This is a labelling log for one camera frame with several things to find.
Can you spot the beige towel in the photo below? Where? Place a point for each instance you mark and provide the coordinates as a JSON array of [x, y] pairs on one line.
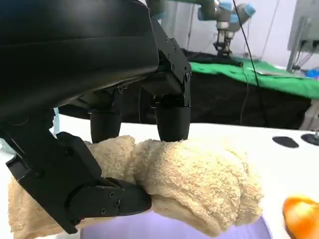
[[199, 174]]

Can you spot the pale green mug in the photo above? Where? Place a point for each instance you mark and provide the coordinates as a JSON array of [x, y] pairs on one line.
[[56, 122]]

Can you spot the lilac plate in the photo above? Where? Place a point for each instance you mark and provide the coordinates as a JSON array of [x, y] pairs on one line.
[[174, 227]]

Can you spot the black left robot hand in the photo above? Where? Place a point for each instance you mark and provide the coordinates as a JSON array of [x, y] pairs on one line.
[[74, 49]]

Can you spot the green table cloth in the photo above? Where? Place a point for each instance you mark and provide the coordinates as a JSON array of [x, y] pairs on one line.
[[274, 77]]

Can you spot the black cloth backdrop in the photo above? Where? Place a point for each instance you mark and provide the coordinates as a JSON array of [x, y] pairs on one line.
[[224, 104]]

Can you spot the orange and white bread roll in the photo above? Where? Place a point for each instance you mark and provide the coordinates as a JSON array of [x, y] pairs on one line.
[[302, 216]]

